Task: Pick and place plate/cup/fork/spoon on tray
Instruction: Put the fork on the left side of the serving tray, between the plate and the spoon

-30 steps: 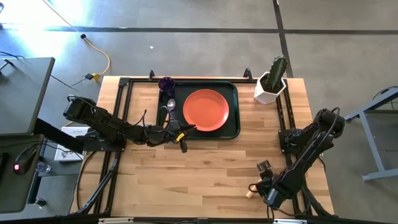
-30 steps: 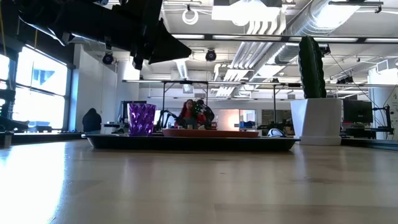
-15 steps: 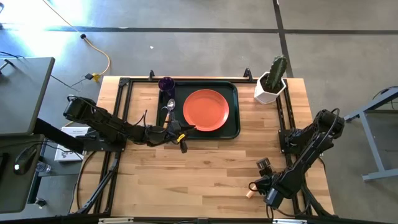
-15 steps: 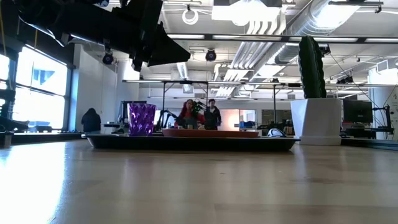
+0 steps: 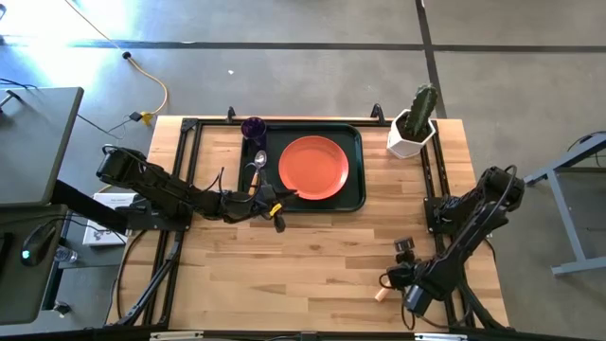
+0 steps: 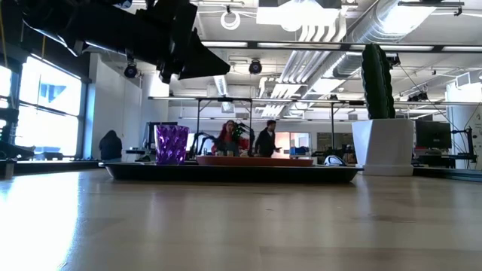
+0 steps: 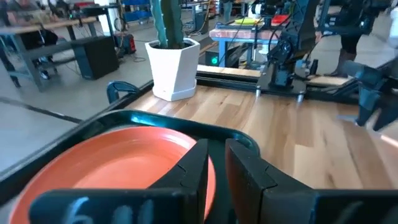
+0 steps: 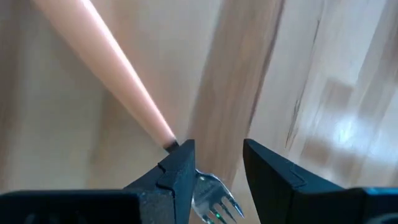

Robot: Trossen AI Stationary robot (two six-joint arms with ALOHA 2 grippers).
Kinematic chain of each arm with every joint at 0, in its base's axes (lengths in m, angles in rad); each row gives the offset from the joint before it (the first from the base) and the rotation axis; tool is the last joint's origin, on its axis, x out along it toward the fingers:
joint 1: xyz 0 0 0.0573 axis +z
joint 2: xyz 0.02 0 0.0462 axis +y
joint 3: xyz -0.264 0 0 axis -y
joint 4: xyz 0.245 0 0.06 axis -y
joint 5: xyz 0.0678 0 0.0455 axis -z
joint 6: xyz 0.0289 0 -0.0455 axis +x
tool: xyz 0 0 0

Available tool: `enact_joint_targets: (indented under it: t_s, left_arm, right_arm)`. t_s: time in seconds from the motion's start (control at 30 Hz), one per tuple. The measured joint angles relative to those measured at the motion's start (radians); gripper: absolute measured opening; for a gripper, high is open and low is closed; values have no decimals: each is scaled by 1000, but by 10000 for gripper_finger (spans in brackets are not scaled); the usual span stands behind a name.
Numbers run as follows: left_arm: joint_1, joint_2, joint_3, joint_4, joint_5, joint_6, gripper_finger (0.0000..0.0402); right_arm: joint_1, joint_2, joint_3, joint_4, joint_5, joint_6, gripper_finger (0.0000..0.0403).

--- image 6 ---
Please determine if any black aluminium table frame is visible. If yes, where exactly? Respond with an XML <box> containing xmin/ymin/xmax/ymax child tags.
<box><xmin>0</xmin><ymin>160</ymin><xmax>482</xmax><ymax>184</ymax></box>

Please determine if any green cactus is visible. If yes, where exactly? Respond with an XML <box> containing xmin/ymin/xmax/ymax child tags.
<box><xmin>361</xmin><ymin>42</ymin><xmax>397</xmax><ymax>120</ymax></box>

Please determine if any white coiled cable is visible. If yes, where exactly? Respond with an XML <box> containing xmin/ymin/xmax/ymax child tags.
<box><xmin>220</xmin><ymin>10</ymin><xmax>242</xmax><ymax>32</ymax></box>

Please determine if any dark green plastic tray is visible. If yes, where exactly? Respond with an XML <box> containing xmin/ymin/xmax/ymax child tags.
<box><xmin>99</xmin><ymin>162</ymin><xmax>363</xmax><ymax>184</ymax></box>

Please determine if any purple plastic cup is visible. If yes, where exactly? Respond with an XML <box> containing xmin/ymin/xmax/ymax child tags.
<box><xmin>154</xmin><ymin>124</ymin><xmax>190</xmax><ymax>166</ymax></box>

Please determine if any black monitor stand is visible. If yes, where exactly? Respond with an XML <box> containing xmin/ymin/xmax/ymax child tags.
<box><xmin>450</xmin><ymin>126</ymin><xmax>477</xmax><ymax>164</ymax></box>

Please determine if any long ceiling light bar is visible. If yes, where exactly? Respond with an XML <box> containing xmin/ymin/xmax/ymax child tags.
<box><xmin>199</xmin><ymin>39</ymin><xmax>482</xmax><ymax>54</ymax></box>

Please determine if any silver ventilation duct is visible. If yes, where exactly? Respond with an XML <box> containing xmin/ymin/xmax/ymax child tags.
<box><xmin>331</xmin><ymin>0</ymin><xmax>438</xmax><ymax>79</ymax></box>

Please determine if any orange plastic plate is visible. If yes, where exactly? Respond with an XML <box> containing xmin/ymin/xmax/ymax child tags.
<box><xmin>195</xmin><ymin>155</ymin><xmax>315</xmax><ymax>168</ymax></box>

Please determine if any person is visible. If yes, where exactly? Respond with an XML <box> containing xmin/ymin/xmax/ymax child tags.
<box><xmin>211</xmin><ymin>120</ymin><xmax>243</xmax><ymax>157</ymax></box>
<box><xmin>98</xmin><ymin>129</ymin><xmax>124</xmax><ymax>163</ymax></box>
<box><xmin>254</xmin><ymin>119</ymin><xmax>282</xmax><ymax>158</ymax></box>

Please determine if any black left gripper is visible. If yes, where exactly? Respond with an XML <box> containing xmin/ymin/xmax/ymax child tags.
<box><xmin>134</xmin><ymin>0</ymin><xmax>231</xmax><ymax>84</ymax></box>

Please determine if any white hexagonal plant pot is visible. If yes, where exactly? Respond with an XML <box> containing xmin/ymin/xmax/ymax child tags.
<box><xmin>351</xmin><ymin>118</ymin><xmax>416</xmax><ymax>177</ymax></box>

